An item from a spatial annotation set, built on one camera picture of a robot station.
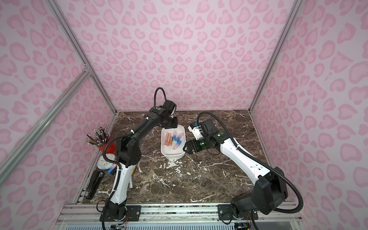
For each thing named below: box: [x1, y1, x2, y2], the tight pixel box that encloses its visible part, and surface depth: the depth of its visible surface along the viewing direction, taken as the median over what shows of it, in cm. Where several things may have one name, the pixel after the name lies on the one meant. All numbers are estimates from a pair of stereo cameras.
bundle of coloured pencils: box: [86, 126, 111, 146], surface depth 87 cm
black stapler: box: [84, 169, 105, 200], surface depth 83 cm
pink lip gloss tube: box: [163, 131, 172, 147], surface depth 103 cm
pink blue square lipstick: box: [172, 139, 182, 150], surface depth 100 cm
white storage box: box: [160, 124, 187, 159], surface depth 102 cm
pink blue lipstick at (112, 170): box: [107, 163, 118, 175], surface depth 89 cm
